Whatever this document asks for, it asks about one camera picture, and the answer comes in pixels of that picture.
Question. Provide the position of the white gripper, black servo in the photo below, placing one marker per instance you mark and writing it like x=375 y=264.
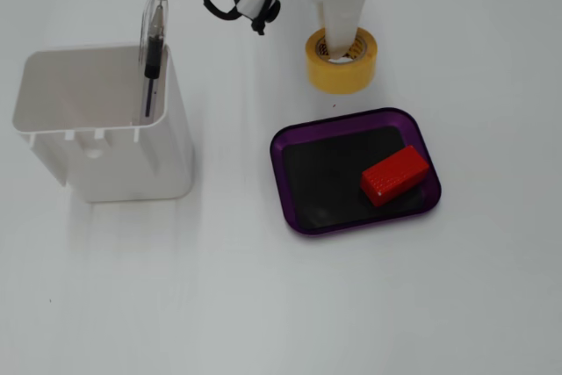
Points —
x=343 y=5

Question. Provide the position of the yellow masking tape roll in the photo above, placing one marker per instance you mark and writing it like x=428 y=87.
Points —
x=338 y=78

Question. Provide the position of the red textured block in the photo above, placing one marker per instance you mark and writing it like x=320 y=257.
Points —
x=393 y=175

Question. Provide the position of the purple plastic tray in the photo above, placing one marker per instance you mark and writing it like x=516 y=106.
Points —
x=281 y=160

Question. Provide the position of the white plastic pen holder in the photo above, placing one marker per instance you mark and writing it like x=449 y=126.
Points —
x=110 y=160

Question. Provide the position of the clear ballpoint pen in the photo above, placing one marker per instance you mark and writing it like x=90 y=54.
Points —
x=153 y=48

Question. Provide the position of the black mat inside tray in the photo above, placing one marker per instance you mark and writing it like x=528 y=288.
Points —
x=320 y=173

